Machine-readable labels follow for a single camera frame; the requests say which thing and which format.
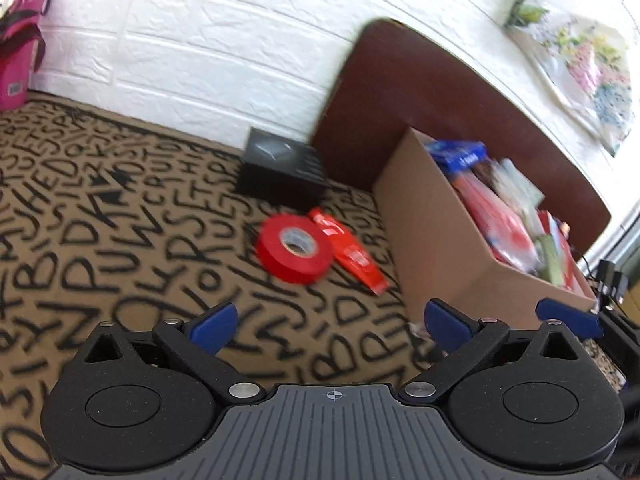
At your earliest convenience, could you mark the red tape roll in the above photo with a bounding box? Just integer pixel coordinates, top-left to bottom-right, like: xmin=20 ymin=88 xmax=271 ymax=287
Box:
xmin=255 ymin=214 xmax=334 ymax=285

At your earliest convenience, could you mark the blue medicine box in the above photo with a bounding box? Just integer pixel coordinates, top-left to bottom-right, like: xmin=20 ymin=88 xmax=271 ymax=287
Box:
xmin=424 ymin=140 xmax=487 ymax=176

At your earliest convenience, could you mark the gold bar keychain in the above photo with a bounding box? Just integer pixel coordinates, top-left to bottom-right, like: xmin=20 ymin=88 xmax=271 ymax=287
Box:
xmin=535 ymin=234 xmax=564 ymax=286

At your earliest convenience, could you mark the brown cardboard box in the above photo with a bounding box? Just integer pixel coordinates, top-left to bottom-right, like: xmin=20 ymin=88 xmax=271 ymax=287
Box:
xmin=374 ymin=128 xmax=596 ymax=330

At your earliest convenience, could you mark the red tube package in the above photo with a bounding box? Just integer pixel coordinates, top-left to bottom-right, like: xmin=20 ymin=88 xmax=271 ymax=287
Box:
xmin=308 ymin=208 xmax=390 ymax=296

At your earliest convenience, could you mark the black cardboard box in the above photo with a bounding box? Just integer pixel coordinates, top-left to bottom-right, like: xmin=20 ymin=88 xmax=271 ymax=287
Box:
xmin=235 ymin=128 xmax=330 ymax=212

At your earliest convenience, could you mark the dark brown headboard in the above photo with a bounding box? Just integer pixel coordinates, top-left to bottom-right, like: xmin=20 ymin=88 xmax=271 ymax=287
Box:
xmin=311 ymin=18 xmax=611 ymax=252

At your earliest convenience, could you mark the floral pillow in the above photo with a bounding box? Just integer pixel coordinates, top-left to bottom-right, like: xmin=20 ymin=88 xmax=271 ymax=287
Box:
xmin=504 ymin=0 xmax=639 ymax=156

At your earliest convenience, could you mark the pink bottle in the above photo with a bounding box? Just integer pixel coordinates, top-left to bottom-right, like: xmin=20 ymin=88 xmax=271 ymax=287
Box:
xmin=1 ymin=0 xmax=51 ymax=112

